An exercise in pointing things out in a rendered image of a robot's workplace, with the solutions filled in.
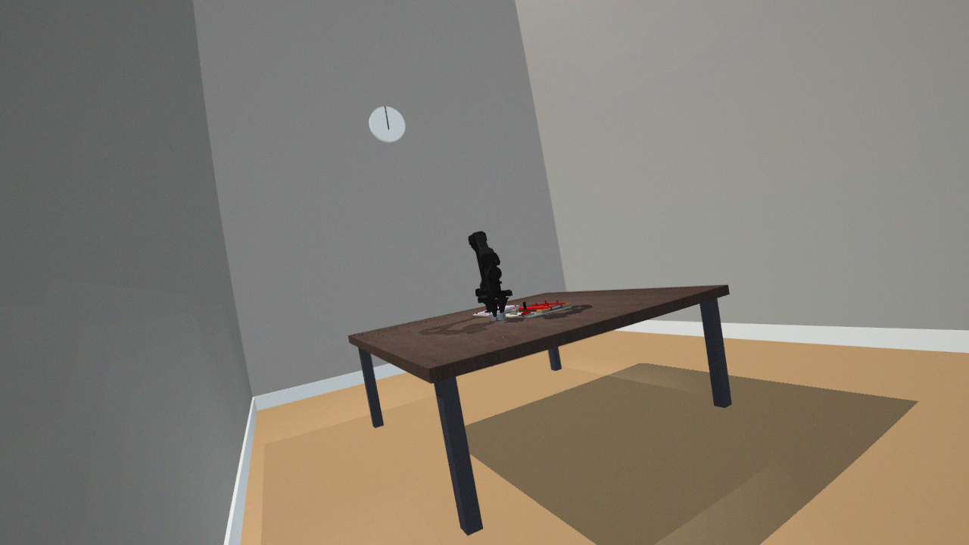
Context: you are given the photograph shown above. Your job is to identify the cream flat rectangular slab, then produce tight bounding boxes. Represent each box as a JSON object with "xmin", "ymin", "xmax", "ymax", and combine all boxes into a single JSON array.
[{"xmin": 506, "ymin": 304, "xmax": 571, "ymax": 319}]

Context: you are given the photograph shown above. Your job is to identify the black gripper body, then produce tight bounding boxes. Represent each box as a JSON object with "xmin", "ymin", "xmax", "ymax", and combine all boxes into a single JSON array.
[{"xmin": 478, "ymin": 279, "xmax": 513, "ymax": 303}]

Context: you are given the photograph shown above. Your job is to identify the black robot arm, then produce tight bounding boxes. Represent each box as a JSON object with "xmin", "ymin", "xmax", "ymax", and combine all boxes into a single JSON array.
[{"xmin": 468, "ymin": 231, "xmax": 502, "ymax": 297}]

